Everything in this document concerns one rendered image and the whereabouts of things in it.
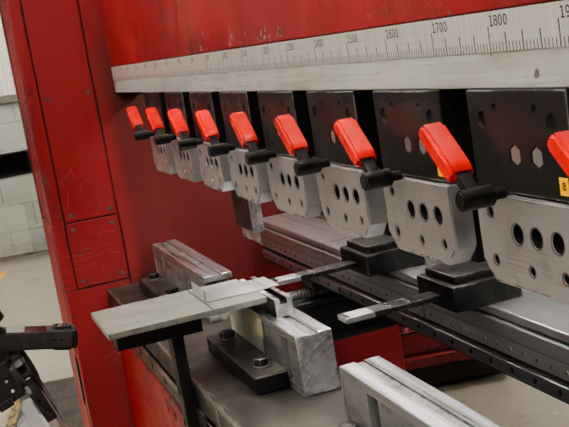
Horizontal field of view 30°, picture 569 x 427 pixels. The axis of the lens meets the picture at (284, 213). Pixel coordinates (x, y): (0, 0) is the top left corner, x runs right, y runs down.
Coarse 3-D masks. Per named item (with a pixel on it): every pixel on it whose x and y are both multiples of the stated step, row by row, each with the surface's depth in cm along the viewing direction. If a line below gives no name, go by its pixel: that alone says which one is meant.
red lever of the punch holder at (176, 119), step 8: (168, 112) 185; (176, 112) 184; (176, 120) 183; (184, 120) 183; (176, 128) 182; (184, 128) 182; (184, 136) 181; (184, 144) 179; (192, 144) 180; (200, 144) 181
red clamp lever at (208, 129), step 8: (200, 112) 166; (208, 112) 166; (200, 120) 165; (208, 120) 164; (200, 128) 165; (208, 128) 163; (216, 128) 164; (208, 136) 163; (216, 136) 163; (216, 144) 161; (224, 144) 161; (232, 144) 162; (208, 152) 161; (216, 152) 161; (224, 152) 161
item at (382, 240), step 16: (352, 240) 189; (368, 240) 187; (384, 240) 185; (352, 256) 186; (368, 256) 180; (384, 256) 181; (400, 256) 182; (416, 256) 183; (304, 272) 184; (320, 272) 182; (368, 272) 181; (384, 272) 182
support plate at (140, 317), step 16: (208, 288) 185; (128, 304) 183; (144, 304) 181; (160, 304) 179; (176, 304) 177; (192, 304) 176; (224, 304) 172; (240, 304) 171; (256, 304) 172; (96, 320) 176; (112, 320) 174; (128, 320) 172; (144, 320) 170; (160, 320) 168; (176, 320) 168; (112, 336) 165
